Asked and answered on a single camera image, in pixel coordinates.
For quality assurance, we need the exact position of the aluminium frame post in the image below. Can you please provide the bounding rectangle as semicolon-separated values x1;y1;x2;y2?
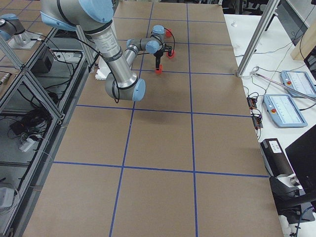
236;0;280;78

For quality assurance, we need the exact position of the far teach pendant tablet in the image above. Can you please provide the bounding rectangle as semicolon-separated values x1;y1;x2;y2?
281;71;316;98

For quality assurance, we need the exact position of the red cube block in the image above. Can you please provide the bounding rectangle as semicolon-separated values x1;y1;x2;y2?
166;50;175;59
165;29;172;38

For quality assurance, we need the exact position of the near teach pendant tablet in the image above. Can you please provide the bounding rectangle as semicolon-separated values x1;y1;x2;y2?
263;94;308;128

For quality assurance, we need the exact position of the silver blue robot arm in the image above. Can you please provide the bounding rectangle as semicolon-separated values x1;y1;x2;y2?
40;0;174;101

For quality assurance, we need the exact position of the aluminium frame table left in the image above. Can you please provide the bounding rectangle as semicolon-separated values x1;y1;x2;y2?
0;26;96;237

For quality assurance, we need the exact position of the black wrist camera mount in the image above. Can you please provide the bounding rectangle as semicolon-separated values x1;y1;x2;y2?
165;45;174;52

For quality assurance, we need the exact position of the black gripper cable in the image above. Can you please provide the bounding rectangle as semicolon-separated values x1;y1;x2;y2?
163;28;176;54

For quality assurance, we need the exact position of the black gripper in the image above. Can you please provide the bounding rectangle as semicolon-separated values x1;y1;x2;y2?
154;45;165;68

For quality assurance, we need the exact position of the small circuit board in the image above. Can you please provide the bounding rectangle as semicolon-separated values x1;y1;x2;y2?
247;96;257;109

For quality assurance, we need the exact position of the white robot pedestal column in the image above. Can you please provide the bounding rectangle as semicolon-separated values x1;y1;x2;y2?
94;0;117;81

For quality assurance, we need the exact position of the white power strip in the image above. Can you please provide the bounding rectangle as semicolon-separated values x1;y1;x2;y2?
19;138;35;152

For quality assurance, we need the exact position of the black computer monitor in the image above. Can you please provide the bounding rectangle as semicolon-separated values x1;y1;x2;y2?
269;126;316;224

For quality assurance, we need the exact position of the teach pendant tablet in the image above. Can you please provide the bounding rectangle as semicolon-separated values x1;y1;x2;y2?
263;94;308;128
281;71;316;98

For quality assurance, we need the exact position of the red cube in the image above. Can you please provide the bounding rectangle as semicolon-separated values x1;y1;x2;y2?
155;64;162;75

